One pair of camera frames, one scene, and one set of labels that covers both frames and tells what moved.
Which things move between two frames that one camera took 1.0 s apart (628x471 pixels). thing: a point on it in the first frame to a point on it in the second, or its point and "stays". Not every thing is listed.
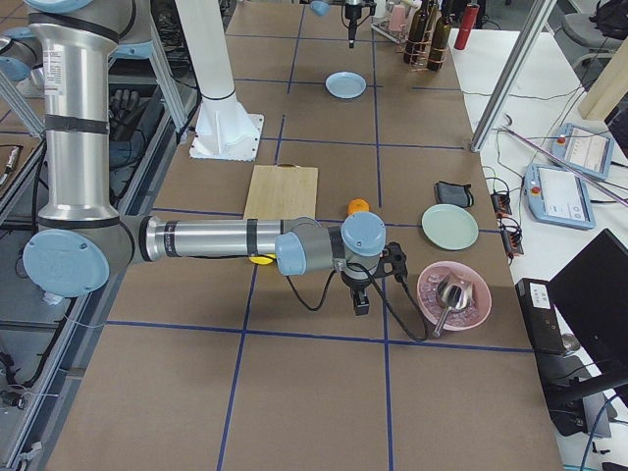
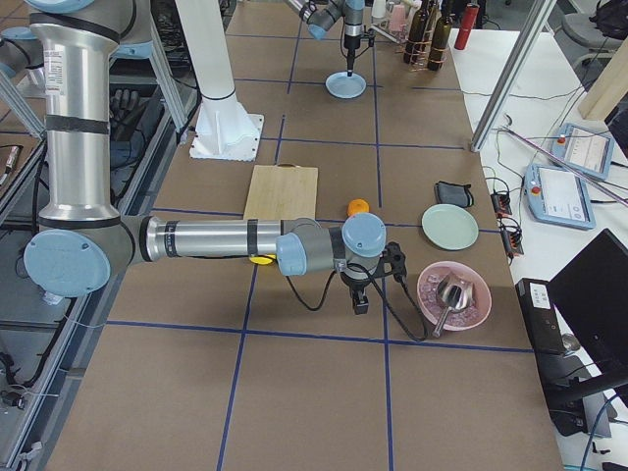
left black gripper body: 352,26 to 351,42
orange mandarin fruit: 357,204 stays
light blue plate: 344,84 stays
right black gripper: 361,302 stays
